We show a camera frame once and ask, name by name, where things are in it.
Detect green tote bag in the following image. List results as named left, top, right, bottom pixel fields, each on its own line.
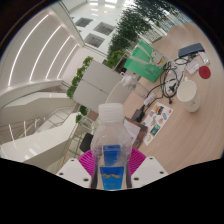
left=123, top=40, right=169, bottom=84

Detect white paper cup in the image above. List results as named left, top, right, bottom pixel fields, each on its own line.
left=176, top=78, right=202, bottom=113

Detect colourful sticker sheet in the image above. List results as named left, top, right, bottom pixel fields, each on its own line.
left=142, top=102, right=174, bottom=147

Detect planter with dark green plants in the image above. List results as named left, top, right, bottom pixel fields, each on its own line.
left=74, top=104, right=89, bottom=124

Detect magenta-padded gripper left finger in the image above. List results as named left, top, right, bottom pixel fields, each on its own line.
left=55, top=149, right=100, bottom=190

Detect white cabinet with plants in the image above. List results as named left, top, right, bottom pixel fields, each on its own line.
left=65, top=55, right=123, bottom=114

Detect white paper packet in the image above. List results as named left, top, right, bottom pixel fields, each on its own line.
left=185, top=60, right=200, bottom=75

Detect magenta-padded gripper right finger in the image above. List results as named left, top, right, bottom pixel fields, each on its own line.
left=125, top=147, right=169, bottom=190

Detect planter with light green plants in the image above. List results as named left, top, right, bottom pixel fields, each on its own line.
left=105, top=49, right=125, bottom=69

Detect flat round red coaster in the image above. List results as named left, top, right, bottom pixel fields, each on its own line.
left=198, top=65, right=212, bottom=80

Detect row of green hedge plants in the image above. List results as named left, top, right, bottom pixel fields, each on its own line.
left=105, top=0, right=174, bottom=69

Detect white chair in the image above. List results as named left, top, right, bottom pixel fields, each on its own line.
left=105, top=81, right=134, bottom=116

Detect black cable bundle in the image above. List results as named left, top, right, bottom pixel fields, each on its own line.
left=151, top=56, right=191, bottom=105

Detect clear blue-label water bottle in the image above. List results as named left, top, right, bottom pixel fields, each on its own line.
left=90, top=102, right=133, bottom=192

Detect black chair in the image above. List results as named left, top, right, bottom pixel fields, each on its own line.
left=79, top=132, right=95, bottom=154

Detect ceiling strip lights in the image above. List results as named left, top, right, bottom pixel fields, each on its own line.
left=7, top=13, right=83, bottom=88

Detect translucent tumbler with straw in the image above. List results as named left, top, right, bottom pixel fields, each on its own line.
left=120, top=73, right=149, bottom=99

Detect white power adapter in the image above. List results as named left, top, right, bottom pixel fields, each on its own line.
left=143, top=92, right=158, bottom=107

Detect small black pouch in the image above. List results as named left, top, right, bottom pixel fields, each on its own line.
left=131, top=105, right=146, bottom=124

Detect glass railing with wooden handrail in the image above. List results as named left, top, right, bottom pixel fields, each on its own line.
left=0, top=106, right=81, bottom=149

